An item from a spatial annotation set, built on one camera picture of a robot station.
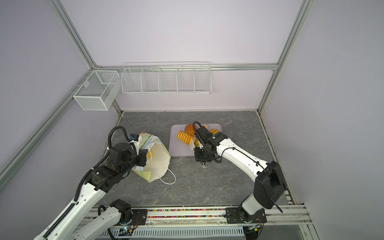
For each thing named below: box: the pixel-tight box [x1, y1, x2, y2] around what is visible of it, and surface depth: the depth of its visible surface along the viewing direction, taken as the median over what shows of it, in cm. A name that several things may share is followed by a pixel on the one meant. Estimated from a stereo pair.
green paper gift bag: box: [131, 132, 171, 183], surface depth 85 cm
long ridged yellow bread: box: [176, 131, 200, 147], surface depth 101 cm
